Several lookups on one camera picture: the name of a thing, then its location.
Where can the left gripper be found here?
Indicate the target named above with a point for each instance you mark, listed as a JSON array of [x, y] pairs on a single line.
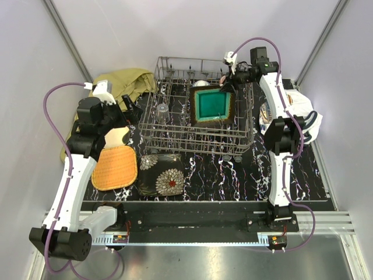
[[136, 111]]

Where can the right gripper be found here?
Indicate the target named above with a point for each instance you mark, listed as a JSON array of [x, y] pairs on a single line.
[[228, 87]]

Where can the teal square ceramic dish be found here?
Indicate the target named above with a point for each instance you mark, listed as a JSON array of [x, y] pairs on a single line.
[[211, 107]]

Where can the red patterned bowl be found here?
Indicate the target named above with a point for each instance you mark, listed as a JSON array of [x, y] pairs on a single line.
[[200, 83]]

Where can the clear drinking glass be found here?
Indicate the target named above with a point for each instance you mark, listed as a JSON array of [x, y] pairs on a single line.
[[162, 113]]

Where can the pink skull pattern mug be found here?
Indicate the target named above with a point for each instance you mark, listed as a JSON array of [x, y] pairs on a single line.
[[222, 80]]

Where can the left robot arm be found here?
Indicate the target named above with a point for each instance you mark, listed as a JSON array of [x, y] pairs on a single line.
[[62, 234]]

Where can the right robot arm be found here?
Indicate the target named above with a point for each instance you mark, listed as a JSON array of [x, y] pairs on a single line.
[[284, 132]]

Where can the olive green cloth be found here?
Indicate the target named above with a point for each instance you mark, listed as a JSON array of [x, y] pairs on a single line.
[[128, 84]]

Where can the cream round floral plate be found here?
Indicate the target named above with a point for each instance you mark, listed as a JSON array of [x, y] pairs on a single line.
[[117, 137]]

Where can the woven bamboo basket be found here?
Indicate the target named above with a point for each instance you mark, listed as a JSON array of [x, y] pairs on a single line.
[[116, 168]]

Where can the black floral square plate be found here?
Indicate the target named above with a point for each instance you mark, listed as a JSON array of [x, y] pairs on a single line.
[[161, 175]]

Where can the white printed t-shirt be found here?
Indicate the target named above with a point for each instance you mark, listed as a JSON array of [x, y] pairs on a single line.
[[302, 107]]

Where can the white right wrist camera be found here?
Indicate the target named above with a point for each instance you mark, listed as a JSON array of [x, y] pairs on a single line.
[[230, 59]]

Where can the grey wire dish rack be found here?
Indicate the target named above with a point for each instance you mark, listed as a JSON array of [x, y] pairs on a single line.
[[174, 77]]

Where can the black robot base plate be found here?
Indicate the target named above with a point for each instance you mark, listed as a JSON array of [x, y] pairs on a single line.
[[193, 223]]

